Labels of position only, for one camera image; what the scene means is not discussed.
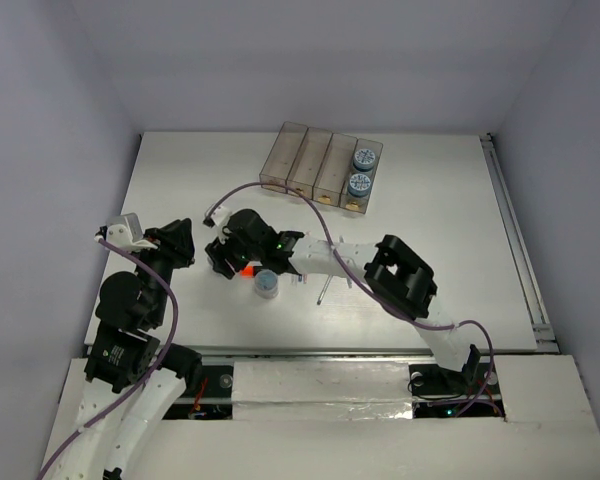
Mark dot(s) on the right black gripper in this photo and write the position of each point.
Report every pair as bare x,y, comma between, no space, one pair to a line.
218,253

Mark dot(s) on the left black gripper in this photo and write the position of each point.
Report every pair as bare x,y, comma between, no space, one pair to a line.
165,243

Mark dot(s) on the paperclip jar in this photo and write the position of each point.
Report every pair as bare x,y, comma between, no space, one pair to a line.
266,284

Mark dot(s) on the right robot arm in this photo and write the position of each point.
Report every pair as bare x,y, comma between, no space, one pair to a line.
395,275

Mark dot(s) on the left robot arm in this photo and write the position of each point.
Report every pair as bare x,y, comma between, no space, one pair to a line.
131,377

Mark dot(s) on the clear drawer bin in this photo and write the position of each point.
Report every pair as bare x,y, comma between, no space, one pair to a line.
334,169
308,161
359,205
280,160

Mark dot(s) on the foil covered front board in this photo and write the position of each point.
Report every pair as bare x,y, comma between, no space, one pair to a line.
325,390

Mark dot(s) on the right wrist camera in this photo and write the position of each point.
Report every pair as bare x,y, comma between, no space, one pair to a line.
218,218

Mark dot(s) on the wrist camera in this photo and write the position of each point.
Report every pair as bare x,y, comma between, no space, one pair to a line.
218,218
124,232

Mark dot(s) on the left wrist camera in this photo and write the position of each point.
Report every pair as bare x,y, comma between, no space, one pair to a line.
124,232

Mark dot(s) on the right aluminium rail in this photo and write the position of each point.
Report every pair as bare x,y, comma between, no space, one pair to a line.
546,341

